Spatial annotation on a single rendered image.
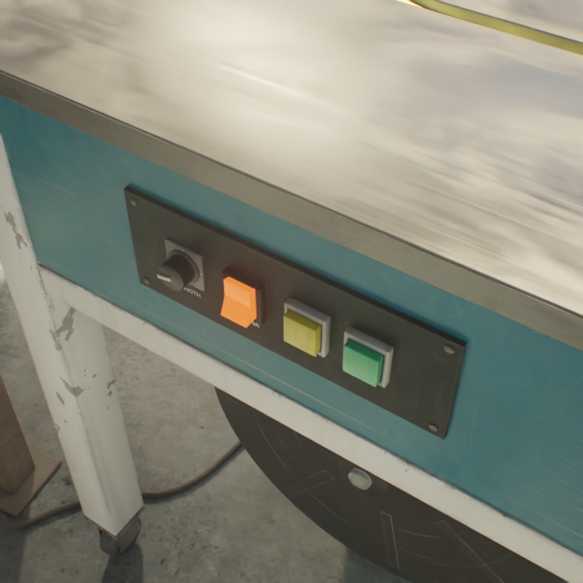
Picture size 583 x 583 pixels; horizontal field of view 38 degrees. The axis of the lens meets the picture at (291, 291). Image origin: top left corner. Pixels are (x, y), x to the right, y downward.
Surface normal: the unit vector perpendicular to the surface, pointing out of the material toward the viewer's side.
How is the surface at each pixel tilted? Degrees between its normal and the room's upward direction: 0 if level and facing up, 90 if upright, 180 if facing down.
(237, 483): 0
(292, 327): 90
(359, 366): 90
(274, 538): 0
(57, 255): 90
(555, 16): 0
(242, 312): 67
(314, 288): 90
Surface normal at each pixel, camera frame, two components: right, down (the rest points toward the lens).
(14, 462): 0.89, 0.32
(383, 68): 0.00, -0.71
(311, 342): -0.56, 0.59
